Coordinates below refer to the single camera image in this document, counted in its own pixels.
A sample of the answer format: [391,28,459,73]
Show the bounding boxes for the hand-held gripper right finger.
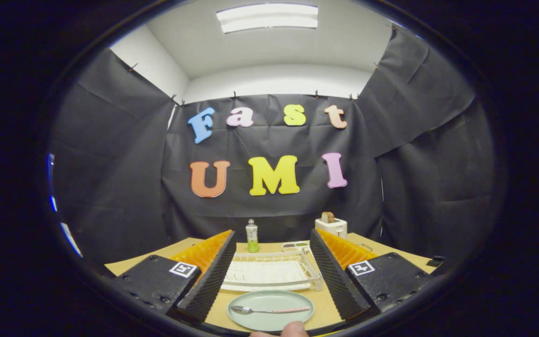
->
[309,228,435,322]

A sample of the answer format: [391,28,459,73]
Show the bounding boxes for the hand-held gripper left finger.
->
[110,229,237,324]

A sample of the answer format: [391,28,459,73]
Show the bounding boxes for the white wire dish rack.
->
[220,249,325,293]

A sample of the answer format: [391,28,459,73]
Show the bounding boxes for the spoon with pink checked handle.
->
[230,305,311,315]

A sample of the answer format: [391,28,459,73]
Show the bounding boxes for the pale green plate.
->
[227,290,315,332]

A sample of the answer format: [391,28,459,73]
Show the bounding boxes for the white toaster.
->
[315,218,348,239]

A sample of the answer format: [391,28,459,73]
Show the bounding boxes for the white drip tray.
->
[223,260,312,288]

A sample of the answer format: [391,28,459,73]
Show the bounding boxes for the green drink bottle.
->
[245,219,260,254]

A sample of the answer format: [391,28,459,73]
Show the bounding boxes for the black backdrop cloth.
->
[47,23,497,281]

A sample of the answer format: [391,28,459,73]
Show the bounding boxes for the ceiling light panel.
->
[216,3,319,34]

